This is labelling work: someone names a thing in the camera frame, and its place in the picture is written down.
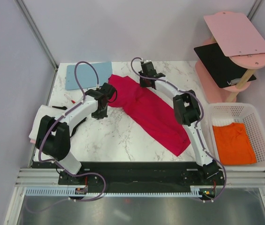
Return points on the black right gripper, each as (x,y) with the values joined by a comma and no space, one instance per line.
(142,84)

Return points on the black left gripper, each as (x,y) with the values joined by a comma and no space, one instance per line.
(100,116)

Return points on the magenta t shirt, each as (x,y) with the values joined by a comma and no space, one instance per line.
(149,111)

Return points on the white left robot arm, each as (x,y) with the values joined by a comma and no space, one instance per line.
(54,133)

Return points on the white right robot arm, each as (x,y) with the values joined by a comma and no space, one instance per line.
(188,112)

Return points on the light blue mat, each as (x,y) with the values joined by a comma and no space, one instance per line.
(86,76)

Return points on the red white small marker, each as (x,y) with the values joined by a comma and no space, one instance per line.
(70,99)

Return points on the white folded t shirt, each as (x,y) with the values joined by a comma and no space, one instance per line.
(42,111)

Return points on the black board on shelf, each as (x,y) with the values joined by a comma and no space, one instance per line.
(223,71)

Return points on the white plastic basket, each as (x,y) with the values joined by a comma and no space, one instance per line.
(222,114)

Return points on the pink tiered shelf stand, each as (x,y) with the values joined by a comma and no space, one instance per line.
(242,43)

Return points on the orange t shirt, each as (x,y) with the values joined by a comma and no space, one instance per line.
(233,145)

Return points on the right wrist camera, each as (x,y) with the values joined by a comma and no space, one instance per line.
(148,69)

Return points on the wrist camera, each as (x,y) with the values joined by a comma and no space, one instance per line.
(148,69)
(110,91)

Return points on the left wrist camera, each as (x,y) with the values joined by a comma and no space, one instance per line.
(110,91)

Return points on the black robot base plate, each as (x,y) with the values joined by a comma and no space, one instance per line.
(142,176)

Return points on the white slotted cable duct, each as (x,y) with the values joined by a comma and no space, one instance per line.
(81,192)

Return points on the aluminium frame rails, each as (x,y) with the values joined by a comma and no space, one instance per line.
(37,178)

